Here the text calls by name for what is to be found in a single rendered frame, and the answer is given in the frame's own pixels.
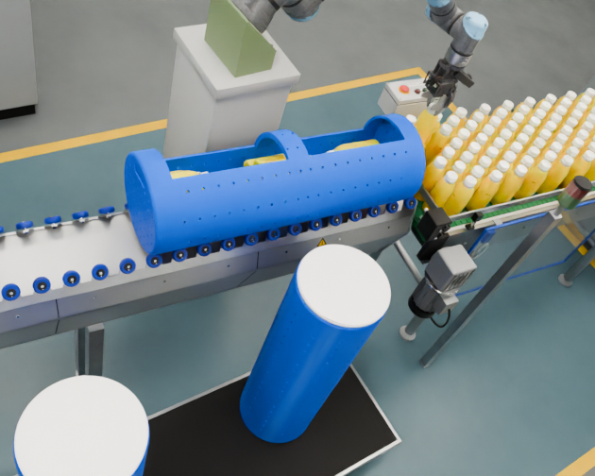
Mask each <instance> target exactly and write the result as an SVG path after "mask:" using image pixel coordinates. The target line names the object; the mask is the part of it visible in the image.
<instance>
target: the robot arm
mask: <svg viewBox="0 0 595 476"><path fill-rule="evenodd" d="M230 1H231V2H232V3H233V4H234V5H235V6H236V7H237V8H238V9H239V10H240V11H241V12H242V13H243V14H244V15H245V17H246V18H247V19H248V20H249V21H250V22H251V23H252V24H253V25H254V26H255V28H256V29H257V30H258V31H259V32H260V33H261V34H263V33H264V32H265V31H266V30H267V27H268V25H269V24H270V22H271V20H272V18H273V16H274V14H275V13H276V12H277V11H278V10H279V9H280V8H282V9H283V11H284V12H285V13H286V15H288V16H289V17H290V18H291V19H293V20H295V21H297V22H306V21H309V20H311V19H313V18H314V17H315V16H316V14H317V13H318V12H319V8H320V4H321V3H322V2H323V1H324V0H230ZM427 2H428V5H427V7H426V10H425V14H426V16H427V17H428V18H429V19H430V20H431V21H432V22H433V23H435V24H436V25H438V26H439V27H440V28H442V29H443V30H444V31H445V32H446V33H448V34H449V35H450V36H452V37H453V40H452V42H451V44H450V46H449V48H448V50H447V52H446V54H445V57H444V58H443V59H439V61H438V63H437V64H436V66H435V68H434V70H429V72H428V74H427V75H426V77H425V79H424V81H423V83H426V84H425V86H426V88H427V89H428V90H429V91H427V92H424V93H423V94H422V95H421V97H424V98H428V99H427V107H429V105H430V104H431V103H433V102H434V99H435V98H437V97H440V98H439V100H438V101H437V102H436V103H435V104H433V105H432V106H431V110H432V111H435V113H434V115H433V116H436V115H438V114H440V113H441V112H442V111H444V110H445V109H446V108H447V107H448V106H449V105H450V104H451V103H452V101H453V100H454V97H455V94H456V92H457V91H456V89H457V87H458V80H459V81H461V83H462V84H464V85H466V86H467V87H468V88H470V87H471V86H472V85H474V81H473V80H472V76H471V75H470V74H467V73H466V72H465V71H464V68H465V67H466V65H467V64H468V62H469V60H470V58H471V56H472V55H473V53H474V51H475V49H476V48H477V46H478V44H479V42H480V40H481V39H482V38H483V36H484V34H485V31H486V29H487V27H488V21H487V20H486V18H485V17H484V16H483V15H482V14H479V13H478V12H474V11H471V12H468V13H467V14H465V13H464V12H463V11H462V10H460V9H459V8H458V7H457V6H456V3H455V0H427ZM428 75H430V76H429V78H428V80H426V78H427V76H428ZM457 79H458V80H457Z"/></svg>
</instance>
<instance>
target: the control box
mask: <svg viewBox="0 0 595 476"><path fill-rule="evenodd" d="M424 79H425V78H421V79H412V80H404V81H397V82H388V83H386V84H385V86H384V89H383V91H382V94H381V97H380V99H379V101H378V105H379V106H380V108H381V109H382V111H383V112H384V114H391V113H396V114H400V115H402V116H404V117H406V116H407V115H409V114H410V115H413V116H415V117H418V116H419V115H420V114H421V113H422V112H423V111H424V110H426V109H427V108H428V107H427V99H428V98H424V97H421V95H422V94H423V93H424V92H423V91H422V89H423V88H426V86H425V84H426V83H423V81H424ZM421 82H422V83H423V84H422V83H421ZM420 83H421V84H420ZM412 84H413V85H412ZM415 84H416V85H415ZM401 85H406V86H407V87H409V89H410V91H409V92H407V93H406V92H403V91H402V90H401V89H400V86H401ZM415 89H420V90H421V92H420V93H416V92H415Z"/></svg>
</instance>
